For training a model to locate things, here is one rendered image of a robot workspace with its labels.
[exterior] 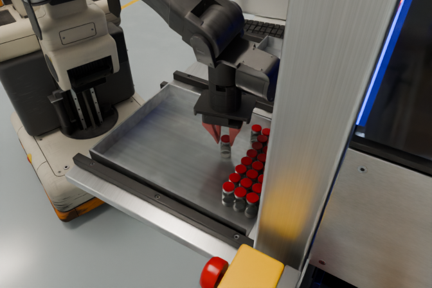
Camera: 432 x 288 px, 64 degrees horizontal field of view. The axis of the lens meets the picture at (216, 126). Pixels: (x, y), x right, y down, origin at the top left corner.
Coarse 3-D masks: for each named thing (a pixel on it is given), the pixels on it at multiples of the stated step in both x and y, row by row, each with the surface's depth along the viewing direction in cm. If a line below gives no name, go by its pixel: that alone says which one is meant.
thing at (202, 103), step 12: (204, 96) 63; (216, 96) 58; (228, 96) 58; (240, 96) 60; (252, 96) 63; (204, 108) 61; (216, 108) 60; (228, 108) 59; (240, 108) 61; (252, 108) 61; (240, 120) 60
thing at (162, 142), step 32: (160, 96) 82; (192, 96) 81; (128, 128) 75; (160, 128) 76; (192, 128) 76; (224, 128) 76; (96, 160) 68; (128, 160) 69; (160, 160) 69; (192, 160) 69; (224, 160) 69; (160, 192) 62; (192, 192) 63; (224, 224) 57
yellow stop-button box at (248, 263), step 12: (240, 252) 39; (252, 252) 39; (240, 264) 38; (252, 264) 38; (264, 264) 38; (276, 264) 38; (228, 276) 37; (240, 276) 37; (252, 276) 37; (264, 276) 37; (276, 276) 37; (288, 276) 37
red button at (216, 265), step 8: (216, 256) 41; (208, 264) 40; (216, 264) 40; (224, 264) 40; (208, 272) 39; (216, 272) 39; (224, 272) 41; (200, 280) 39; (208, 280) 39; (216, 280) 39
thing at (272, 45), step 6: (270, 36) 101; (264, 42) 100; (270, 42) 102; (276, 42) 100; (282, 42) 100; (258, 48) 97; (264, 48) 102; (270, 48) 102; (276, 48) 102; (276, 54) 100
